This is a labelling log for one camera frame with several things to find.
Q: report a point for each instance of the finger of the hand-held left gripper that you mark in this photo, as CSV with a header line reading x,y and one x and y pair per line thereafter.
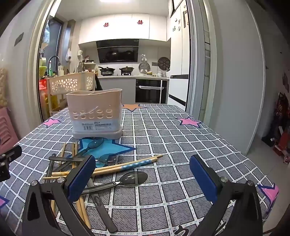
x,y
9,154

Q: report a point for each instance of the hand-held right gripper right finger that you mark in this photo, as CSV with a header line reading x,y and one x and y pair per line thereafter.
x,y
204,179

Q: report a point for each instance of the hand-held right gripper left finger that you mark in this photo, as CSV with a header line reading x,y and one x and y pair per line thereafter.
x,y
78,181

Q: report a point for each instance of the dark translucent plastic spoon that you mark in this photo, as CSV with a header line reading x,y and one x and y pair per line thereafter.
x,y
111,158
133,178
96,143
51,165

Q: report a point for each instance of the blue patterned wooden chopstick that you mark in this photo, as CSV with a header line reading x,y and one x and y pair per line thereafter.
x,y
136,166
145,160

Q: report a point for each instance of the beige plastic utensil holder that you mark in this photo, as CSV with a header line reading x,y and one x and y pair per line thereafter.
x,y
95,109

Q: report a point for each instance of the stack of pink plastic stools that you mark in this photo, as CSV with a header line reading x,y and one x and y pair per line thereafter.
x,y
6,129

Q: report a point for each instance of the grey checked star tablecloth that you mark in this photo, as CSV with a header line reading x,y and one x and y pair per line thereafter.
x,y
172,140

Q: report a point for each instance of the golden yellow bottle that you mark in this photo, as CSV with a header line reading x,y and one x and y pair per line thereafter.
x,y
52,102

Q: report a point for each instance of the red package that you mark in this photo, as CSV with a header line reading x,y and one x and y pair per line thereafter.
x,y
42,85

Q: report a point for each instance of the beige flower-cutout storage cart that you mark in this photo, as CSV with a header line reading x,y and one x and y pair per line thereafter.
x,y
68,84

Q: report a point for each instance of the green plastic basket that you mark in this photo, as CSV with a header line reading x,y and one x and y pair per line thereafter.
x,y
43,68

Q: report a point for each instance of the red boxes on floor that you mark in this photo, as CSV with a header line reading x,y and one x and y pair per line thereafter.
x,y
279,122

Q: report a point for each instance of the white knife holder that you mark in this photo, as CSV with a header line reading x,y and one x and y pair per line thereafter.
x,y
61,71

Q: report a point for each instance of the dark hanging cloth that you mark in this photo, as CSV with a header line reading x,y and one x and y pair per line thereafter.
x,y
98,82

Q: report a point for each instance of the grey kitchen counter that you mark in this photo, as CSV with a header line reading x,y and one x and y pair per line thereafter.
x,y
117,87

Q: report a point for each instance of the black built-in oven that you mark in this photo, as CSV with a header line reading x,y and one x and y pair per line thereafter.
x,y
150,90

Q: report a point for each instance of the black kitchen faucet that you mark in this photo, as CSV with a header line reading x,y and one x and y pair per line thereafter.
x,y
53,58

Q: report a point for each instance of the white jar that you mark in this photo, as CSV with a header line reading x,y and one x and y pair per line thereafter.
x,y
160,74

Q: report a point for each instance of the black wok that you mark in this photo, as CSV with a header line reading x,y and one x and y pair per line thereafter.
x,y
106,70

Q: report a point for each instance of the white hanging plastic bag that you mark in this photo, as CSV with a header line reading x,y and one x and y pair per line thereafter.
x,y
68,55

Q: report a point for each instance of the black lidded pot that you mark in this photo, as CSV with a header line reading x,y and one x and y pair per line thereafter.
x,y
126,70

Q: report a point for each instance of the white refrigerator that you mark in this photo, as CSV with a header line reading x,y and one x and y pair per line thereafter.
x,y
179,56

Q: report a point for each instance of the black range hood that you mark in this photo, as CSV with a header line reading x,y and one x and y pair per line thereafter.
x,y
117,51

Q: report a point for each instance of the red paper decal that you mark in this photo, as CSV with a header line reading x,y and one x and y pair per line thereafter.
x,y
105,24
140,22

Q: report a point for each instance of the white upper kitchen cabinets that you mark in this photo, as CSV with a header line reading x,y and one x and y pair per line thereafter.
x,y
122,27

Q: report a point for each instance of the dark wall switch panel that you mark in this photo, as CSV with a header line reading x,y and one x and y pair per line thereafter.
x,y
19,39

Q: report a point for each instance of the dark round wall pan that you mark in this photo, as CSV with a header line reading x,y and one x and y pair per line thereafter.
x,y
163,62

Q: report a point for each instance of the grey round wall trivet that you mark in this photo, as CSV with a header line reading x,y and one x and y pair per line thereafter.
x,y
143,67

